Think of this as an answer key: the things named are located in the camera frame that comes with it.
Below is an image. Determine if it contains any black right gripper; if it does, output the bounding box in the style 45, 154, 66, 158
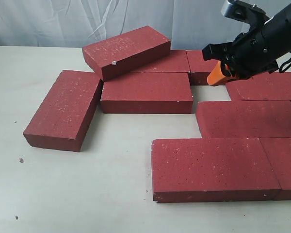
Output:
202, 23, 279, 86

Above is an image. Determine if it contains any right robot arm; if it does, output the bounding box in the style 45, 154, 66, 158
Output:
202, 0, 291, 86

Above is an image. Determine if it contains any red brick middle row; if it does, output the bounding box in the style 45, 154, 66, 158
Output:
196, 100, 291, 138

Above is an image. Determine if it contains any red brick right third row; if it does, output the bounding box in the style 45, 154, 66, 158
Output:
226, 72, 291, 102

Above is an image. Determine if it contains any red brick front left row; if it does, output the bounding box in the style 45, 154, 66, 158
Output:
151, 138, 281, 203

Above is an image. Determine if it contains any red brick front right row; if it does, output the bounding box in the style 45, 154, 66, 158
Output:
260, 138, 291, 201

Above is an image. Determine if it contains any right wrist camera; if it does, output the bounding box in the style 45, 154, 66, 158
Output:
221, 0, 270, 27

